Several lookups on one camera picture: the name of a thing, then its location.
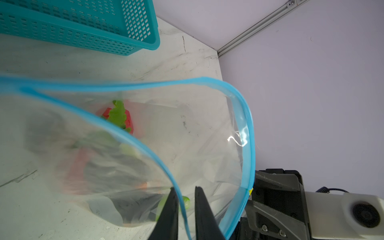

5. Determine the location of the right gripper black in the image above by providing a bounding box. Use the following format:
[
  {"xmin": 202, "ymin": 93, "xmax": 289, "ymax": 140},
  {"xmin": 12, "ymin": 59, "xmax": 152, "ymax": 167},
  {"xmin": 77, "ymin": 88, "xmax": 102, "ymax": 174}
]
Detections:
[{"xmin": 237, "ymin": 169, "xmax": 312, "ymax": 240}]

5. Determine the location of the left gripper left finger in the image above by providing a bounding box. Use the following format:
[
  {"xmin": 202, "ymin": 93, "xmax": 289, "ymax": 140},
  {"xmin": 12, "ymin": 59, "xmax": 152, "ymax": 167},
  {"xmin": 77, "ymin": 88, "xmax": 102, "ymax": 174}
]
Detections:
[{"xmin": 148, "ymin": 188, "xmax": 179, "ymax": 240}]

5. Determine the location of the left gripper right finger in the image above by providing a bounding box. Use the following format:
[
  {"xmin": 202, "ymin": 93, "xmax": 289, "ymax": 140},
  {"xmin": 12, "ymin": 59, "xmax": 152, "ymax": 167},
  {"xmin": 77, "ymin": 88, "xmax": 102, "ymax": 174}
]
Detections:
[{"xmin": 195, "ymin": 187, "xmax": 225, "ymax": 240}]

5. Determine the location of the dark purple eggplant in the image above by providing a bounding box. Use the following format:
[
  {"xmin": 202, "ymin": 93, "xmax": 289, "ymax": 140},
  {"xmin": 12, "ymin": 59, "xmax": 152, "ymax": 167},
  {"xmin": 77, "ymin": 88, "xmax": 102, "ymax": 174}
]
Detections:
[{"xmin": 83, "ymin": 158, "xmax": 191, "ymax": 224}]

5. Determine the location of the clear zip bag blue zipper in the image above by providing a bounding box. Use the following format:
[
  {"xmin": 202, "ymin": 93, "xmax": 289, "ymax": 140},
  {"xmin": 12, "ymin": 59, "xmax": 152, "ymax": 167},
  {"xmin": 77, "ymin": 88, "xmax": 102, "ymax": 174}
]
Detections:
[{"xmin": 1, "ymin": 77, "xmax": 255, "ymax": 238}]

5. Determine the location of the green leafy vegetable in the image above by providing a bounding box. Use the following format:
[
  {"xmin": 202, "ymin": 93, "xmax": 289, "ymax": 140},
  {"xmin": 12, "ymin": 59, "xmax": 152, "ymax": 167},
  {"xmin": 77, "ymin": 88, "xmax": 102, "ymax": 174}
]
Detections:
[{"xmin": 106, "ymin": 100, "xmax": 132, "ymax": 133}]

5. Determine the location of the teal plastic basket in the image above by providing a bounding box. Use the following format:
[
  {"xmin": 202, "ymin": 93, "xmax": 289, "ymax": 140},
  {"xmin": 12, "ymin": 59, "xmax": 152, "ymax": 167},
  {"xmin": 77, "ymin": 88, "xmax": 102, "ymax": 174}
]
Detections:
[{"xmin": 1, "ymin": 0, "xmax": 160, "ymax": 56}]

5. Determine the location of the red bell pepper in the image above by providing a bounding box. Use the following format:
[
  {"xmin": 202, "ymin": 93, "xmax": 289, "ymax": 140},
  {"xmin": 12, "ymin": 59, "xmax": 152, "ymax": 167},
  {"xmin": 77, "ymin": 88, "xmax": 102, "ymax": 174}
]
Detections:
[{"xmin": 101, "ymin": 107, "xmax": 134, "ymax": 135}]

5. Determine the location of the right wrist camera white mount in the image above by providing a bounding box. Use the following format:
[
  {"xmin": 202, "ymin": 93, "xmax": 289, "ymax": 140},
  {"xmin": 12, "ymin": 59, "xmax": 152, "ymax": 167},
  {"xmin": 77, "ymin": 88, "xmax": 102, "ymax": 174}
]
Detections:
[{"xmin": 305, "ymin": 192, "xmax": 384, "ymax": 240}]

